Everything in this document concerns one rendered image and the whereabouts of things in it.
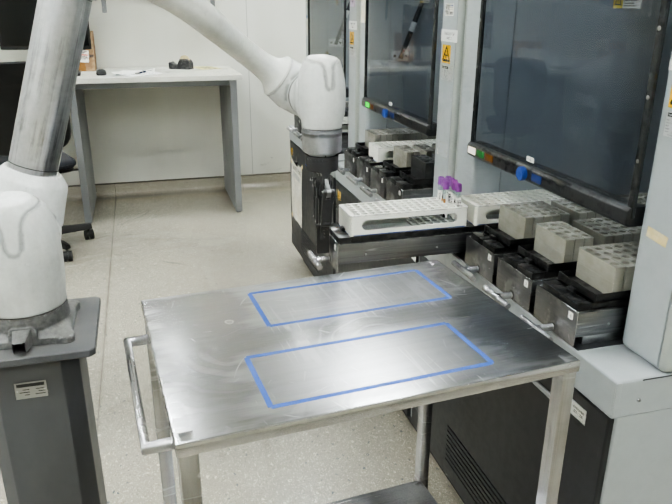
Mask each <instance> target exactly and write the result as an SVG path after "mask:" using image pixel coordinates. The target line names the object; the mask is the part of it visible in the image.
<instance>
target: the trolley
mask: <svg viewBox="0 0 672 504"><path fill-rule="evenodd" d="M141 309H142V313H143V317H144V323H145V332H146V334H145V335H139V336H133V337H126V338H124V341H123V342H124V348H125V355H126V361H127V367H128V373H129V380H130V386H131V392H132V399H133V405H134V411H135V417H136V424H137V430H138V436H139V442H140V449H141V453H142V455H149V454H154V453H158V455H159V465H160V474H161V484H162V493H163V503H164V504H177V497H176V486H175V476H174V466H173V455H172V450H174V449H175V453H176V457H177V464H178V475H179V485H180V496H181V504H203V500H202V488H201V475H200V463H199V454H200V453H205V452H209V451H214V450H218V449H223V448H228V447H232V446H237V445H242V444H246V443H251V442H255V441H260V440H265V439H269V438H274V437H279V436H283V435H288V434H292V433H297V432H302V431H306V430H311V429H316V428H320V427H325V426H329V425H334V424H339V423H343V422H348V421H353V420H357V419H362V418H366V417H371V416H376V415H380V414H385V413H390V412H394V411H399V410H403V409H408V408H413V407H417V406H418V422H417V440H416V458H415V476H414V481H412V482H409V483H405V484H401V485H397V486H393V487H389V488H385V489H381V490H377V491H373V492H370V493H366V494H362V495H358V496H354V497H350V498H346V499H342V500H338V501H335V502H331V503H327V504H438V503H437V502H436V500H435V499H434V498H433V496H432V495H431V494H430V492H429V491H428V490H427V487H428V471H429V456H430V440H431V425H432V409H433V403H436V402H440V401H445V400H450V399H454V398H459V397H464V396H468V395H473V394H477V393H482V392H487V391H491V390H496V389H501V388H505V387H510V386H514V385H519V384H524V383H528V382H533V381H538V380H542V379H547V378H551V377H553V378H552V386H551V393H550V401H549V408H548V415H547V423H546V430H545V438H544V445H543V453H542V460H541V467H540V475H539V482H538V490H537V497H536V504H557V500H558V493H559V486H560V479H561V473H562V466H563V459H564V453H565V446H566V439H567V432H568V426H569V419H570V412H571V406H572V399H573V392H574V385H575V379H576V372H578V371H579V369H580V360H579V359H577V358H576V357H574V356H573V355H572V354H570V353H569V352H567V351H566V350H564V349H563V348H562V347H560V346H559V345H557V344H556V343H555V342H553V341H552V340H550V339H549V338H547V337H546V336H545V335H543V334H542V333H540V332H539V331H537V330H536V329H535V328H533V327H532V326H530V325H529V324H528V323H526V322H525V321H523V320H522V319H520V318H519V317H518V316H516V315H515V314H513V313H512V312H510V311H509V310H508V309H506V308H505V307H503V306H502V305H501V304H499V303H498V302H496V301H495V300H493V299H492V298H491V297H489V296H488V295H486V294H485V293H483V292H482V291H481V290H479V289H478V288H476V287H475V286H474V285H472V284H471V283H469V282H468V281H466V280H465V279H464V278H462V277H461V276H459V275H458V274H456V273H455V272H454V271H452V270H451V269H449V268H448V267H447V266H445V265H444V264H442V263H441V262H439V261H438V260H431V261H424V262H417V263H409V264H402V265H395V266H387V267H380V268H373V269H366V270H358V271H351V272H344V273H336V274H329V275H322V276H315V277H307V278H300V279H293V280H285V281H278V282H271V283H264V284H256V285H249V286H242V287H234V288H227V289H220V290H213V291H205V292H198V293H191V294H183V295H176V296H169V297H162V298H154V299H147V300H141ZM141 345H147V351H148V361H149V370H150V380H151V389H152V398H153V408H154V417H155V427H156V436H157V440H153V441H149V435H148V430H147V425H146V419H145V414H144V408H143V403H142V397H141V392H140V386H139V381H138V375H137V370H136V364H135V359H134V353H133V348H132V347H134V346H141ZM170 432H171V435H170ZM171 436H172V437H171Z"/></svg>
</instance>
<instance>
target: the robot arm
mask: <svg viewBox="0 0 672 504"><path fill-rule="evenodd" d="M92 1H97V0H37V5H36V11H35V16H34V22H33V27H32V33H31V38H30V44H29V49H28V54H27V60H26V65H25V71H24V76H23V82H22V87H21V93H20V98H19V104H18V109H17V115H16V120H15V126H14V131H13V136H12V142H11V147H10V153H9V158H8V162H5V163H3V164H2V165H0V350H6V349H12V350H13V354H14V355H21V354H25V353H26V352H27V351H28V350H29V349H30V347H31V346H39V345H48V344H68V343H71V342H73V341H74V340H75V333H74V331H73V330H74V324H75V318H76V313H77V311H78V310H79V309H80V308H81V307H80V302H79V301H78V300H68V299H67V293H66V276H65V265H64V257H63V250H62V244H61V235H62V226H63V223H64V215H65V207H66V200H67V193H68V185H67V183H66V181H65V180H64V178H63V176H62V175H61V174H60V173H59V172H58V170H59V165H60V160H61V155H62V150H63V145H64V140H65V135H66V130H67V125H68V120H69V115H70V110H71V105H72V100H73V95H74V90H75V85H76V80H77V75H78V70H79V65H80V60H81V56H82V51H83V46H84V41H85V36H86V31H87V26H88V21H89V16H90V11H91V6H92ZM147 1H149V2H151V3H153V4H155V5H157V6H159V7H161V8H163V9H165V10H166V11H168V12H170V13H172V14H173V15H175V16H176V17H178V18H179V19H181V20H182V21H184V22H185V23H187V24H188V25H189V26H191V27H192V28H193V29H195V30H196V31H197V32H199V33H200V34H202V35H203V36H204V37H206V38H207V39H208V40H210V41H211V42H212V43H214V44H215V45H216V46H218V47H219V48H220V49H222V50H223V51H224V52H226V53H227V54H228V55H230V56H231V57H232V58H234V59H235V60H236V61H237V62H239V63H240V64H241V65H243V66H244V67H245V68H246V69H248V70H249V71H250V72H251V73H253V74H254V75H255V76H256V77H257V78H258V79H259V80H260V81H261V82H262V84H263V88H264V93H265V94H266V95H267V96H268V97H269V98H270V99H271V100H272V101H273V102H275V103H276V105H277V106H279V107H280V108H282V109H284V110H286V111H288V112H289V113H291V114H294V115H297V116H298V117H299V118H300V119H301V123H302V130H301V132H302V150H303V152H305V153H306V154H305V168H306V170H307V171H309V172H312V173H313V176H314V177H311V178H310V181H311V188H312V204H313V218H314V219H315V223H316V224H315V251H316V253H317V254H320V253H329V226H331V224H332V210H333V198H334V193H335V190H334V189H331V187H332V179H331V176H330V174H331V173H332V172H335V171H337V170H338V168H339V154H338V153H339V152H341V150H342V122H343V118H344V115H345V107H346V87H345V77H344V72H343V68H342V65H341V62H340V60H339V59H338V58H336V57H334V56H330V55H324V54H317V55H309V56H307V57H305V59H304V61H303V63H302V64H301V63H299V62H297V61H296V60H294V59H292V58H290V57H288V56H286V57H284V58H276V57H274V56H272V55H270V54H268V53H266V52H265V51H263V50H262V49H261V48H259V47H258V46H257V45H255V44H254V43H253V42H252V41H250V40H249V39H248V38H247V37H246V36H245V35H244V34H243V33H242V32H241V31H240V30H239V29H238V28H237V27H236V26H235V25H234V24H232V23H231V22H230V21H229V20H228V19H227V18H226V17H225V16H224V15H223V14H222V13H221V12H220V11H219V10H218V9H217V8H215V7H214V6H213V5H212V4H211V3H210V2H209V1H208V0H147Z"/></svg>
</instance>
